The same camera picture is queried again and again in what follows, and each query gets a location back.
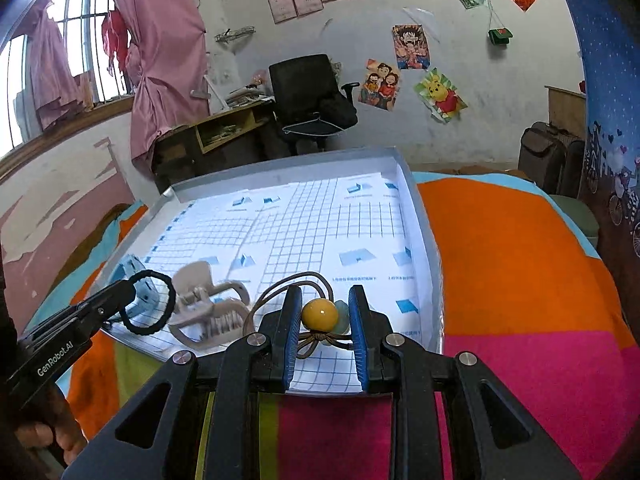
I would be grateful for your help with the barred window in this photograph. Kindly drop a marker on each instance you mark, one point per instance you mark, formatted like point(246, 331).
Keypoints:
point(65, 25)

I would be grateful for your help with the blue cloth pouch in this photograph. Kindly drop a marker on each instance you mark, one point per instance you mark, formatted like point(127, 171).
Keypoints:
point(131, 266)

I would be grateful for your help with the wooden cabinet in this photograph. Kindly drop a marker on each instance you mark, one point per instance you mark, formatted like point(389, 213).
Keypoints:
point(565, 110)

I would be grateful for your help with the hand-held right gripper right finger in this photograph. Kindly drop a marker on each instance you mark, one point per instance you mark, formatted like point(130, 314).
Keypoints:
point(358, 345)

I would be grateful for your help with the brown suitcase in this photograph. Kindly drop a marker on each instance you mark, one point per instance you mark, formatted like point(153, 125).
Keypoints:
point(545, 160)

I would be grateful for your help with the blue dotted wardrobe cover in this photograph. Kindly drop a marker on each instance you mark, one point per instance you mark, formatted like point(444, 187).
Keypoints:
point(610, 85)

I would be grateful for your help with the red hanging cloth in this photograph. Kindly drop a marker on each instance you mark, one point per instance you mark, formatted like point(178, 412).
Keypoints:
point(116, 35)

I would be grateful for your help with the large pink curtain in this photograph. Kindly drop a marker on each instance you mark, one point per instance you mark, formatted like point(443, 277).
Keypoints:
point(160, 35)

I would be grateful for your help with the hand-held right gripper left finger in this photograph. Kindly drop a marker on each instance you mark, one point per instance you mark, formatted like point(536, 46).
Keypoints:
point(289, 345)

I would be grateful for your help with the yellow bear poster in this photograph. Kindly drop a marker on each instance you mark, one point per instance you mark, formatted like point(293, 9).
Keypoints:
point(441, 95)

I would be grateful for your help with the white clothes hanger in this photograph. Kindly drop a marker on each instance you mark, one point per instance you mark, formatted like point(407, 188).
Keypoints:
point(334, 124)

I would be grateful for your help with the stack of papers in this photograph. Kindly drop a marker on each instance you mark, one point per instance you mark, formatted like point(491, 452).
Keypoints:
point(247, 96)

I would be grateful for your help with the colourful striped blanket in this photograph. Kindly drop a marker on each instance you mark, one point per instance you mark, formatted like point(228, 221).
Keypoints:
point(500, 260)

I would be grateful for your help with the green hanging pouch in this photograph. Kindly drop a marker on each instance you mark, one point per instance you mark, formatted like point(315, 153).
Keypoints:
point(500, 36)

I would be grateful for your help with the grey shallow tray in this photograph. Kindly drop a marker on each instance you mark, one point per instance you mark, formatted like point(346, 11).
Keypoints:
point(430, 260)

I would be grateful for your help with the black office chair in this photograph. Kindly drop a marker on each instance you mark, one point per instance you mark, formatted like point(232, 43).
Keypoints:
point(300, 85)

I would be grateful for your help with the small pink curtain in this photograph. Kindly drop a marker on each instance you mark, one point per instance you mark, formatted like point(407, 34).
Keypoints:
point(50, 70)

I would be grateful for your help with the grey green seat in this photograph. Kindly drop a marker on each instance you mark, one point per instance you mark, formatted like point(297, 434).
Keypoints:
point(575, 215)

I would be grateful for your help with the wooden desk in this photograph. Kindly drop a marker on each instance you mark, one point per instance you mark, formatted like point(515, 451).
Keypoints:
point(225, 127)

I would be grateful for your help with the white grid paper sheet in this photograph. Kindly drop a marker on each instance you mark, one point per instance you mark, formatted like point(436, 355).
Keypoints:
point(325, 220)

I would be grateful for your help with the person's left hand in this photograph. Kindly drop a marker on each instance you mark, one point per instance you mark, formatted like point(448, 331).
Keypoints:
point(67, 432)

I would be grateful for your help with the cartoon family poster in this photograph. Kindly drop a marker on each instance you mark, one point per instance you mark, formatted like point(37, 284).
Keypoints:
point(380, 85)

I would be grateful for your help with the white desk lamp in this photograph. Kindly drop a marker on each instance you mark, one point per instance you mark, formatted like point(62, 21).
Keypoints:
point(212, 91)

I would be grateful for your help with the pink desk ornament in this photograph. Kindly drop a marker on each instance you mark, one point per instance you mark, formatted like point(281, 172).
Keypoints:
point(257, 78)

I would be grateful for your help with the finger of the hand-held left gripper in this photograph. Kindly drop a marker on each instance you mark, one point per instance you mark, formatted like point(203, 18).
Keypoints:
point(107, 302)

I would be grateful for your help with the anime character poster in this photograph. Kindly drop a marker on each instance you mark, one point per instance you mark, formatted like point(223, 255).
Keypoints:
point(411, 47)

